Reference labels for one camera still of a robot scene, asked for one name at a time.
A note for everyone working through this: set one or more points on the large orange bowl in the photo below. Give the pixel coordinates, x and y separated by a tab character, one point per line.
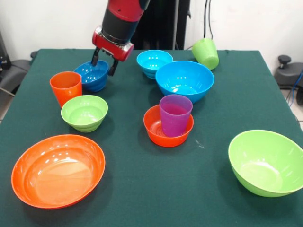
56	172

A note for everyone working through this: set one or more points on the orange cup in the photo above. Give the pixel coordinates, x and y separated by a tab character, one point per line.
66	87

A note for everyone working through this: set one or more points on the dark green tablecloth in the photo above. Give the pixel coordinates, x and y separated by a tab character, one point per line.
154	170

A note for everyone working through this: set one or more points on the small turquoise bowl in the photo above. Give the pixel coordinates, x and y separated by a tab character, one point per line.
154	61

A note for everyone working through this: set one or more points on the dark blue bowl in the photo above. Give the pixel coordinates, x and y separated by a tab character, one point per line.
94	79

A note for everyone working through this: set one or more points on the large blue bowl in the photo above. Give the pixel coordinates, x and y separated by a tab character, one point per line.
184	82

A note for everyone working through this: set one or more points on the small green bowl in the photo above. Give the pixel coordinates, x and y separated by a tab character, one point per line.
84	113

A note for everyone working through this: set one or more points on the large green bowl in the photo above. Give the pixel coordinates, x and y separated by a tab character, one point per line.
262	163

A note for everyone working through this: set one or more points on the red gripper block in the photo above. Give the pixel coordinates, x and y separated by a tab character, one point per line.
113	48

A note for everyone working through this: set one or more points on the purple cup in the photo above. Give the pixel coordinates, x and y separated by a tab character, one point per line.
176	118

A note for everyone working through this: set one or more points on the grey pedestal leg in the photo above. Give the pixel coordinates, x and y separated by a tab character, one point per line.
287	73
14	71

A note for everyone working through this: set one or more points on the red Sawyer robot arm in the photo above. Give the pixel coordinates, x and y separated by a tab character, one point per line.
120	21

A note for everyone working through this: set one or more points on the small orange bowl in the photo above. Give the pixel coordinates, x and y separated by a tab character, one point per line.
154	137

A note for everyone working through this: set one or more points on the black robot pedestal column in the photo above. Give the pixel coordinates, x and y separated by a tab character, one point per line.
163	23

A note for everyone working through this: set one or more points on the green cup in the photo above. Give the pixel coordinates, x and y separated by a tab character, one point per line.
206	54

